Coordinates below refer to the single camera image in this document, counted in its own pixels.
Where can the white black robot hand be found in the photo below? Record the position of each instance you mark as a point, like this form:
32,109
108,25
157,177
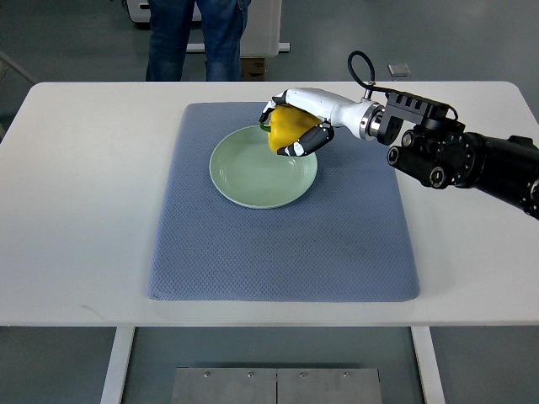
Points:
361,118

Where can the yellow bell pepper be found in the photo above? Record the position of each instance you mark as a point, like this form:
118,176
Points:
286,125

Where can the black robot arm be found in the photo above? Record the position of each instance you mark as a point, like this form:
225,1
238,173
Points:
437,151

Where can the light green plate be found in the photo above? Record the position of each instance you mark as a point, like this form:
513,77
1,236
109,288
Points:
245,171

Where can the blue quilted mat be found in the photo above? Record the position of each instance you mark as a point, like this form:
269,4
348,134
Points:
345,240

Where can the brown cardboard box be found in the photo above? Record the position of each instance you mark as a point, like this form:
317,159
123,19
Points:
253,69

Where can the person in blue jeans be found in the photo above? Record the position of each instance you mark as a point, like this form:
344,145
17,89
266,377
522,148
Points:
222,22

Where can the white table right leg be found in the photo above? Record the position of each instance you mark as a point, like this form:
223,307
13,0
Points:
427,365

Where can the white table leg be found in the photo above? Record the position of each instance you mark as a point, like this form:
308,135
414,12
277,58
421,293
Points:
427,365
119,359

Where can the white machine with slot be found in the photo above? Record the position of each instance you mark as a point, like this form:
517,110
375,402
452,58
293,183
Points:
139,13

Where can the white table left leg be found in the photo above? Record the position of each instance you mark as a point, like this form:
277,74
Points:
119,359

